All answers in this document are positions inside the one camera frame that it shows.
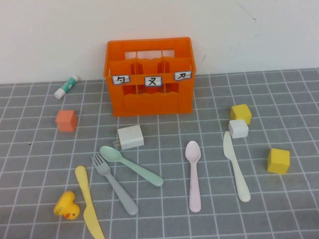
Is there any pink plastic spoon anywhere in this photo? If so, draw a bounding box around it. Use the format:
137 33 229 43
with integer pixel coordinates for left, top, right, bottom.
185 140 202 214

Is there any mint green plastic spoon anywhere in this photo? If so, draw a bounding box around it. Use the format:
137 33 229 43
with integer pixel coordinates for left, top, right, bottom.
99 145 164 187

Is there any grey plastic fork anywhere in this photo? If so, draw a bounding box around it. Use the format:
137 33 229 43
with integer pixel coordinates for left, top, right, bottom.
91 153 140 216

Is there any yellow plastic knife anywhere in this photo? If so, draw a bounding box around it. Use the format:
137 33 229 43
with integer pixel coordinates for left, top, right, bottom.
74 165 106 239

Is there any orange plastic cutlery holder crate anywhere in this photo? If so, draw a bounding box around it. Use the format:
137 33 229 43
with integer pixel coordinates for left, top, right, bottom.
103 36 197 118

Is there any white power adapter plug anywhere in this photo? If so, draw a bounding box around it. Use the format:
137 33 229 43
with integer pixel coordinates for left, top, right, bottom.
112 124 145 151

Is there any white label with fork character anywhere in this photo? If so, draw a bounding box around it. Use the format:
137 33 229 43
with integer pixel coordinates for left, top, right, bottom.
144 76 163 87

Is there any white label with knife character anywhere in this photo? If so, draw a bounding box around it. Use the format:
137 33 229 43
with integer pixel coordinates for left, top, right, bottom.
173 71 192 82

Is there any white label with spoon character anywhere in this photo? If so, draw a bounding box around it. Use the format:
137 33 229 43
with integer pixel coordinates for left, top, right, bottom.
111 75 131 86

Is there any white cube block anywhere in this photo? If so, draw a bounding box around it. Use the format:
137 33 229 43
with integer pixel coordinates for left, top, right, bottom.
228 119 249 139

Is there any small yellow cube block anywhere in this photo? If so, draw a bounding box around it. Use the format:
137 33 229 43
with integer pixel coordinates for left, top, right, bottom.
229 104 252 125

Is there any salmon pink cube block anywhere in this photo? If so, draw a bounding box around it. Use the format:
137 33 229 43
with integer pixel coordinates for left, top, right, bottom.
55 110 78 132

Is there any white and green glue stick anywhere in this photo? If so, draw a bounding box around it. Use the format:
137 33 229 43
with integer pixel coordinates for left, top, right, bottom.
53 75 80 100

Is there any cream white plastic knife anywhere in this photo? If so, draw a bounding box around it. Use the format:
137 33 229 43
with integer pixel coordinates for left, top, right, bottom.
222 130 251 203

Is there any grey grid pattern table mat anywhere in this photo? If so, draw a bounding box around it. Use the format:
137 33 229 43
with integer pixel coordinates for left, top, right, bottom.
0 67 319 239

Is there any large yellow cube block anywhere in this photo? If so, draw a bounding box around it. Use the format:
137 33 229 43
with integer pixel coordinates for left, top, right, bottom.
267 148 291 175

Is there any yellow rubber duck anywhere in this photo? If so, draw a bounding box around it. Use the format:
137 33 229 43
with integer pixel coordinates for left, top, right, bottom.
53 191 81 221

